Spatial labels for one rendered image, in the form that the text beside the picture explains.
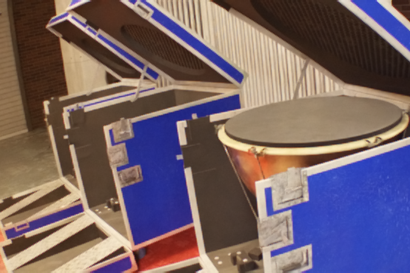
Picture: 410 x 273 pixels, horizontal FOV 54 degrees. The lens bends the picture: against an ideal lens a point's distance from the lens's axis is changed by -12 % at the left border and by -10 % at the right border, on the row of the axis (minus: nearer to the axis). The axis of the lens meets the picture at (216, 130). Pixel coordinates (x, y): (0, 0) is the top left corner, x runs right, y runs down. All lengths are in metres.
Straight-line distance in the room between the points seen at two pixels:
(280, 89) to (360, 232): 2.59
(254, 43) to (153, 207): 2.01
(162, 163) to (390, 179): 1.52
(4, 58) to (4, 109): 0.95
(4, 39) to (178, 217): 6.19
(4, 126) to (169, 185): 5.98
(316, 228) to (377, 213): 0.27
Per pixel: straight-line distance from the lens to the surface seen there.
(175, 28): 2.71
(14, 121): 8.47
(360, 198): 1.58
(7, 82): 8.40
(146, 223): 2.77
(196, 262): 2.59
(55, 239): 3.33
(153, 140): 2.67
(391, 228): 1.75
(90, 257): 2.89
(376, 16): 1.51
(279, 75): 4.04
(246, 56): 4.31
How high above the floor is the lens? 1.45
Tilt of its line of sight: 14 degrees down
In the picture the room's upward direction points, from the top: 8 degrees counter-clockwise
